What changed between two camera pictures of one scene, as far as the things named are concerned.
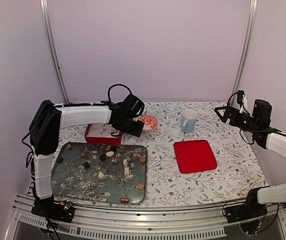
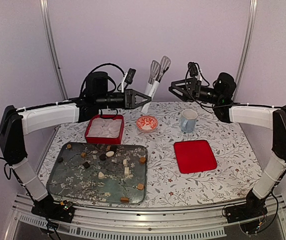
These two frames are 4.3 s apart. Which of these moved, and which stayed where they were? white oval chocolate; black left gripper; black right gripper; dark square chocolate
Moved: black right gripper; black left gripper
Stayed: white oval chocolate; dark square chocolate
